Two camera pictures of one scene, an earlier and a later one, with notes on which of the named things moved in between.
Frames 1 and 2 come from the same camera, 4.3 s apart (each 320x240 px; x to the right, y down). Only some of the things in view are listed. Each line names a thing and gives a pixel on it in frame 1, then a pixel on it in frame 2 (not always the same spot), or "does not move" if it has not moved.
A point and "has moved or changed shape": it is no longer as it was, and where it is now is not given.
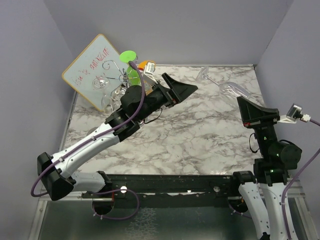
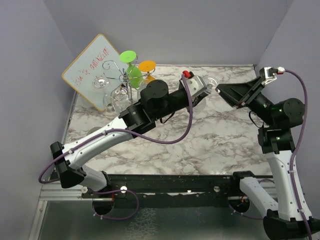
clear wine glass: [116, 96] does not move
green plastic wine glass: [132, 75] does not move
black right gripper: [254, 114] -> [240, 94]
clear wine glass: [102, 84] does not move
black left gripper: [182, 89] -> [196, 99]
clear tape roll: [91, 130] does not move
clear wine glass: [232, 89] has moved or changed shape
